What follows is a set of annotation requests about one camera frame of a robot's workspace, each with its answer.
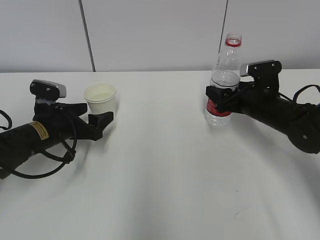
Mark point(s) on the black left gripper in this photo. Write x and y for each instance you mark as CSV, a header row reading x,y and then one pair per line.
x,y
64,120

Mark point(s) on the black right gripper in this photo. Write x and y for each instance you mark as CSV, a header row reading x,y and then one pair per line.
x,y
247,97

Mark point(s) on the Nongfu Spring water bottle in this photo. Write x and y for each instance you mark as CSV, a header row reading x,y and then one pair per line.
x,y
224,79

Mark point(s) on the white paper cup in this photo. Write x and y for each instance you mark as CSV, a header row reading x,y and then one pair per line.
x,y
101,98

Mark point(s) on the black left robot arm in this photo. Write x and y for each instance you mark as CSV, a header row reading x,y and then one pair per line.
x,y
16,147

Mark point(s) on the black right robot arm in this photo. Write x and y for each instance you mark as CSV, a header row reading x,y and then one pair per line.
x,y
299,122

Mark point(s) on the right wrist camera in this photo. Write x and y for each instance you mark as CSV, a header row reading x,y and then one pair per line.
x,y
265,75

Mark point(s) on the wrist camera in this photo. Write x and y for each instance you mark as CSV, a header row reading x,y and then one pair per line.
x,y
265,75
47,90

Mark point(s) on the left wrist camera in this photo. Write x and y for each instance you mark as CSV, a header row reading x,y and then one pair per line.
x,y
47,90

